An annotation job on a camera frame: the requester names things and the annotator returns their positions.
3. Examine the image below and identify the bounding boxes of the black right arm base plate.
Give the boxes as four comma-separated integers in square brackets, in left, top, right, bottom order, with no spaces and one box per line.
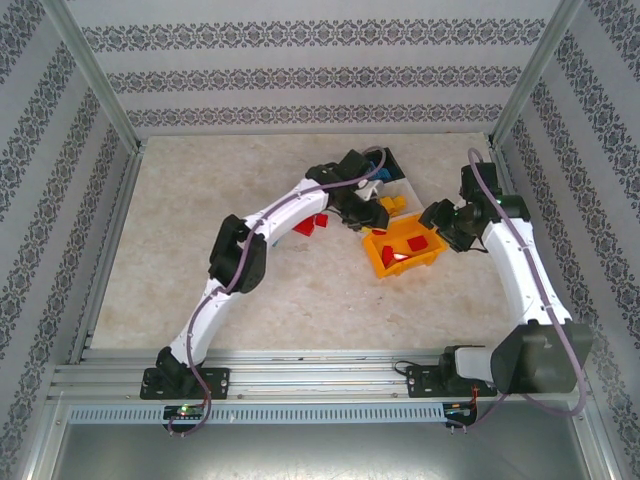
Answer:
[405,363,499,400]

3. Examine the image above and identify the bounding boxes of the aluminium extrusion mounting rail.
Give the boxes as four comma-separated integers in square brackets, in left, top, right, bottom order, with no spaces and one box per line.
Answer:
[47,347,591,401]

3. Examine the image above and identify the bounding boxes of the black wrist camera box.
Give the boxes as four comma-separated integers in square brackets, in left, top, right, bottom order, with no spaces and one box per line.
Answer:
[418,199,454,232]
[349,197,392,234]

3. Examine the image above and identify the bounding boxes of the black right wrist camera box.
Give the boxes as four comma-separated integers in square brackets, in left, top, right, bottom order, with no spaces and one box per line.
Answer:
[418,199,454,232]

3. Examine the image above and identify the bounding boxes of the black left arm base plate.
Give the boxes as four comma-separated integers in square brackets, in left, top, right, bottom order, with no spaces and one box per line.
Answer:
[141,367,232,401]

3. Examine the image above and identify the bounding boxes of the yellow plastic bin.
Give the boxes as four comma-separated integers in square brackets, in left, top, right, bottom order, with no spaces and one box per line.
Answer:
[362,212,446,279]

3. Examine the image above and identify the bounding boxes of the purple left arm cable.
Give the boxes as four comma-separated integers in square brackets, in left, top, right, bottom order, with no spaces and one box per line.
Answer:
[167,144,389,439]

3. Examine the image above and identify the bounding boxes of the aluminium frame post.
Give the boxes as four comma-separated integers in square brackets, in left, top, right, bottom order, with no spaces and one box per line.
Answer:
[487,0,586,149]
[39,0,146,156]

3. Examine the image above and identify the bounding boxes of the grey sheet metal tray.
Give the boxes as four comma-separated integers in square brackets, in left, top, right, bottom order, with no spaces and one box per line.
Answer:
[29,422,614,480]

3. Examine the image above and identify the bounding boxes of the black plastic bin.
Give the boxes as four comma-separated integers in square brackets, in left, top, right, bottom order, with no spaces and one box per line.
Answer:
[359,144,406,184]

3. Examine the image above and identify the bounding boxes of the aluminium side rail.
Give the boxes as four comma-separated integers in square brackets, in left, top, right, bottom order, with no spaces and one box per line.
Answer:
[489,142,571,359]
[67,144,146,364]

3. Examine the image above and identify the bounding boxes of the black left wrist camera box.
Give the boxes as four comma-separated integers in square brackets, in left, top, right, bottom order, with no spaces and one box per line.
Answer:
[349,197,392,234]

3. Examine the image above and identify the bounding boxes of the grey slotted cable duct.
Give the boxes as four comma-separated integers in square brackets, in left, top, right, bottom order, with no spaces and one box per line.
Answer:
[67,403,446,425]

